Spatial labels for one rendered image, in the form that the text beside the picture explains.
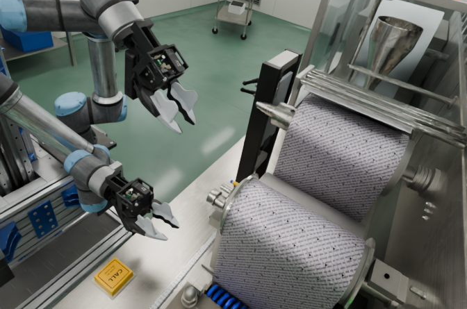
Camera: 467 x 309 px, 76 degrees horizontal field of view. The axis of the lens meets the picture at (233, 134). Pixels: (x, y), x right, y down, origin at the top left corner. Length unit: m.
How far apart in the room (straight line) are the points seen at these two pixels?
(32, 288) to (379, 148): 1.60
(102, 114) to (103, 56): 0.26
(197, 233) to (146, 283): 0.21
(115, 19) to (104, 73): 0.63
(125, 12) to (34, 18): 0.20
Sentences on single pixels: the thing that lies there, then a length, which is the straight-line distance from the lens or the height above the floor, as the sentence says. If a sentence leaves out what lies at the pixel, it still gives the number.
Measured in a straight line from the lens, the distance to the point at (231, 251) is 0.66.
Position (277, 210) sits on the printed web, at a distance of 0.58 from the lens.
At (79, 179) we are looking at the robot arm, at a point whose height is 1.11.
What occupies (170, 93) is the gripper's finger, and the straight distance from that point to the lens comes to 0.62.
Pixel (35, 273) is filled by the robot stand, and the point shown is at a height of 0.21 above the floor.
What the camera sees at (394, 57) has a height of 1.44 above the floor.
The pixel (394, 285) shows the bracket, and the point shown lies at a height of 1.29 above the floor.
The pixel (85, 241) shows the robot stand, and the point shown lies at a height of 0.21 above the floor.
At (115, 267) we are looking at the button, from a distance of 0.94.
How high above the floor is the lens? 1.74
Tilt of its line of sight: 37 degrees down
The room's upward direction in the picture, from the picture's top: 11 degrees clockwise
